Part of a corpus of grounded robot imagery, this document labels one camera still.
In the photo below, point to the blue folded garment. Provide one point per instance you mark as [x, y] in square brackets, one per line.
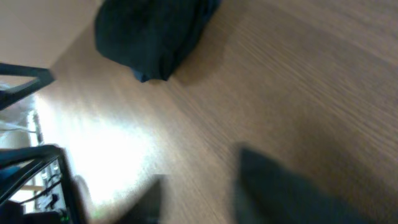
[141, 77]

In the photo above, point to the folded black clothes stack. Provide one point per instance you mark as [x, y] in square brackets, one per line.
[151, 36]

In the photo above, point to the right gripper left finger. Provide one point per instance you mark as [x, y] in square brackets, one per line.
[148, 207]

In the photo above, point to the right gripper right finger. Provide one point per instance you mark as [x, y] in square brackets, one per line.
[267, 192]

